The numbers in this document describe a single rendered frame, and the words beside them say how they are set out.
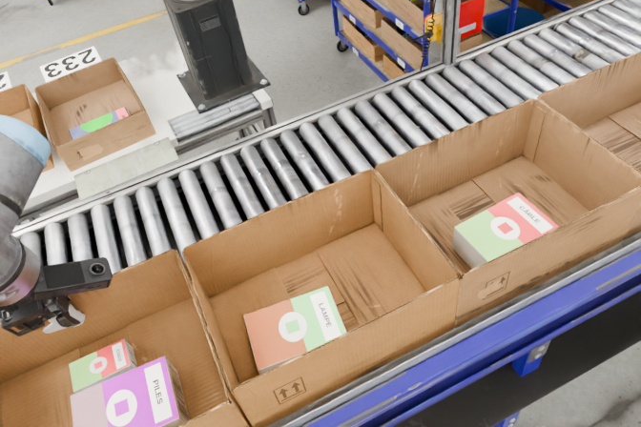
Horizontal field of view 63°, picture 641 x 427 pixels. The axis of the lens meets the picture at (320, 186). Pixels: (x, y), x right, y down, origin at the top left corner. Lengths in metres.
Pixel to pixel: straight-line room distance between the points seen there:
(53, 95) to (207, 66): 0.58
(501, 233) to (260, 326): 0.48
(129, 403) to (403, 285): 0.52
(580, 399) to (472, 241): 1.05
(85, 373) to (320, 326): 0.41
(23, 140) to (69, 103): 1.26
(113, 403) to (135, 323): 0.18
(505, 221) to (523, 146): 0.27
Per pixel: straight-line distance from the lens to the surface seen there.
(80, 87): 2.04
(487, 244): 1.02
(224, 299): 1.08
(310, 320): 0.94
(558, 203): 1.21
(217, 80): 1.77
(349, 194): 1.04
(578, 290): 1.06
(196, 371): 1.01
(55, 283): 0.88
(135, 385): 0.96
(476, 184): 1.22
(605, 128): 1.42
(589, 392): 2.00
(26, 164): 0.79
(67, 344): 1.10
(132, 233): 1.48
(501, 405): 1.24
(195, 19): 1.66
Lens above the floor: 1.77
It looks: 46 degrees down
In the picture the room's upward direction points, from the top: 10 degrees counter-clockwise
